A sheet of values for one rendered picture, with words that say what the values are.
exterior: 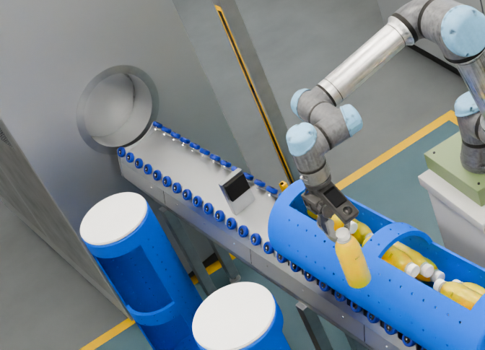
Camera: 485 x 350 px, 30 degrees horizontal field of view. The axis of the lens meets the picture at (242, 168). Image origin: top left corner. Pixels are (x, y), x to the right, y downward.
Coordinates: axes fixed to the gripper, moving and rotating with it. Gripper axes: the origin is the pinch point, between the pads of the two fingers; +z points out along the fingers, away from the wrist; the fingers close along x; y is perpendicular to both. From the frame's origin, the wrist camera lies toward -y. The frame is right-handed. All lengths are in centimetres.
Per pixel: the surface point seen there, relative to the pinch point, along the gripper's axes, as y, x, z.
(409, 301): -12.9, -5.3, 23.4
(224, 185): 90, -9, 37
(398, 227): 7.2, -21.5, 20.8
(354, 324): 18, -2, 55
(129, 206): 121, 19, 42
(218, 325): 41, 31, 40
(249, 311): 37, 21, 40
